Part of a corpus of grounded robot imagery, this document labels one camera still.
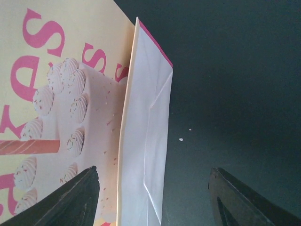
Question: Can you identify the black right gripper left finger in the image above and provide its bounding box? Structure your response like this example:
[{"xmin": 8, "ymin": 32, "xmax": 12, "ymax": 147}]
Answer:
[{"xmin": 1, "ymin": 166, "xmax": 100, "ymax": 226}]

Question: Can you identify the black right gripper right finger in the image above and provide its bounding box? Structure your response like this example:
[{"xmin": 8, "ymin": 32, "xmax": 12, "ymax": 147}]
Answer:
[{"xmin": 208, "ymin": 168, "xmax": 301, "ymax": 226}]

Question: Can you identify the cream cakes paper bag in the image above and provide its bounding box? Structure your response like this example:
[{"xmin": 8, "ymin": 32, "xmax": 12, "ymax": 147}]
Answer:
[{"xmin": 0, "ymin": 0, "xmax": 173, "ymax": 226}]

